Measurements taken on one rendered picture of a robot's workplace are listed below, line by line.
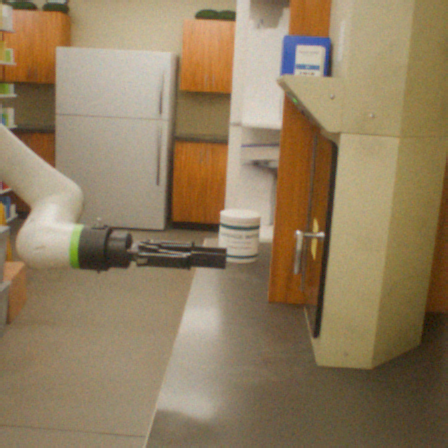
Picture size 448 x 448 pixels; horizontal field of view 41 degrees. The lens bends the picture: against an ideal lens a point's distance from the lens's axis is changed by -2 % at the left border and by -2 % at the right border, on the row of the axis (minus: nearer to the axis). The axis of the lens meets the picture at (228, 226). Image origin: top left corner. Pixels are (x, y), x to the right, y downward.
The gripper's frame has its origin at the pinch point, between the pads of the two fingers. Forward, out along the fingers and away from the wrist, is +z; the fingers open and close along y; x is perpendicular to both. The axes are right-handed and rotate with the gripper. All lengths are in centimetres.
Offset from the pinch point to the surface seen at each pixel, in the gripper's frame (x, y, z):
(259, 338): 19.9, 6.7, 11.8
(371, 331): 11.4, -5.6, 33.5
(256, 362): 19.9, -5.7, 11.0
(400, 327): 12.8, 1.3, 41.2
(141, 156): 42, 482, -97
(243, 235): 11, 65, 7
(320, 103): -32.4, -5.2, 18.6
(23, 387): 116, 144, -94
